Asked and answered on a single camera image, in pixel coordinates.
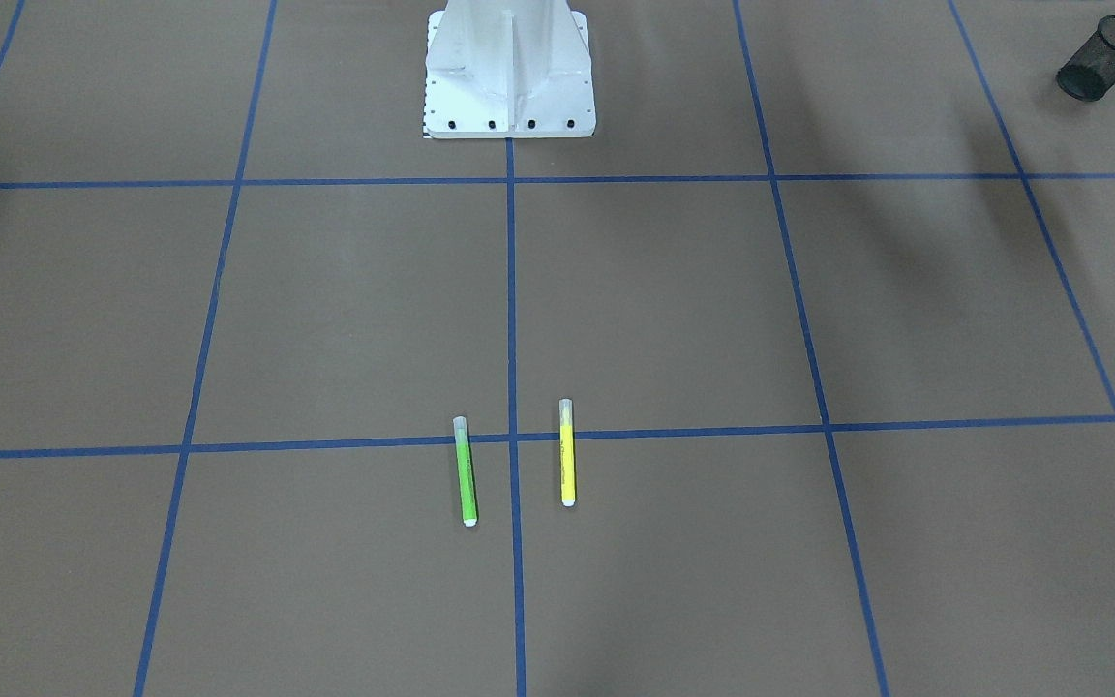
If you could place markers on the yellow highlighter pen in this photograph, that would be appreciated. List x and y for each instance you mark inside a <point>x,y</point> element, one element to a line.
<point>567,455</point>

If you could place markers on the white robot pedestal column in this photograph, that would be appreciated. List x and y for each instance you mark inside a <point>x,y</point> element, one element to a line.
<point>508,69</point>

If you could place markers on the green highlighter pen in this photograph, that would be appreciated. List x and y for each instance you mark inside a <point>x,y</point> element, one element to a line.
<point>465,472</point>

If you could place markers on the black mesh pen cup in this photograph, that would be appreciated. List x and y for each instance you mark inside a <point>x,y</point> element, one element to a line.
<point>1090,73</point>

